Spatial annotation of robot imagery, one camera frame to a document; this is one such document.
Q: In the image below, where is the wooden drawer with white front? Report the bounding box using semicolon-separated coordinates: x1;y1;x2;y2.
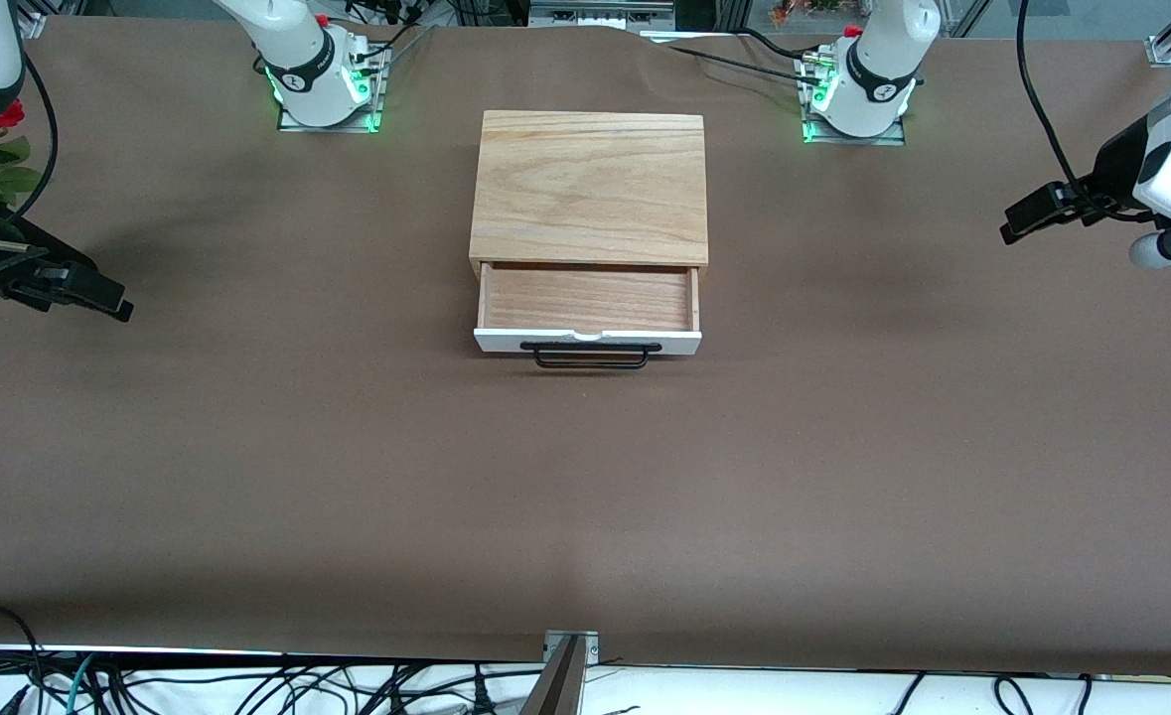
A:
473;262;704;357

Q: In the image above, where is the black metal drawer handle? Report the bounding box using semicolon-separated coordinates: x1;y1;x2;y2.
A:
520;341;664;372

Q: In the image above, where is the light wooden drawer cabinet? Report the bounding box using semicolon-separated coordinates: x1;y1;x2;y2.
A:
469;109;711;280

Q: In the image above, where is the grey power strip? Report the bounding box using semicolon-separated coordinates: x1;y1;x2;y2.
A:
527;0;677;31

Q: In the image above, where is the brown paper table cover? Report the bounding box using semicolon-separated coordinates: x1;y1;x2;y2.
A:
0;14;1171;678

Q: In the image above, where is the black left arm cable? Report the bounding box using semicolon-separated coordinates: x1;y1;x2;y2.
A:
1016;0;1110;215

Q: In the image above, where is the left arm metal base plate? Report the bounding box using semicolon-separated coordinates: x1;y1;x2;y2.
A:
800;50;908;148

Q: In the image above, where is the aluminium corner bracket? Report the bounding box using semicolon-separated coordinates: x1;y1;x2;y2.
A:
9;0;52;41

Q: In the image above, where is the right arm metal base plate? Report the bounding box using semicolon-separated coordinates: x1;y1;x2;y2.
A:
276;38;387;134

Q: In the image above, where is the black cable across table cover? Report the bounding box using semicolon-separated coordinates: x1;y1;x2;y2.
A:
659;42;826;86

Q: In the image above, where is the teal cable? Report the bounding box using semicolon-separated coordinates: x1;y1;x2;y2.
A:
61;653;97;715

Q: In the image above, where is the tangled black cable bundle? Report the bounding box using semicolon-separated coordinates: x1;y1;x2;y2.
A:
88;657;546;715

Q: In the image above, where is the small metal clamp bracket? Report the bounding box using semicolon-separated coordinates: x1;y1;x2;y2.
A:
542;628;602;664

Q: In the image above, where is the dark camera mount pole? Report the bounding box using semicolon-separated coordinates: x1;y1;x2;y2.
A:
517;636;588;715

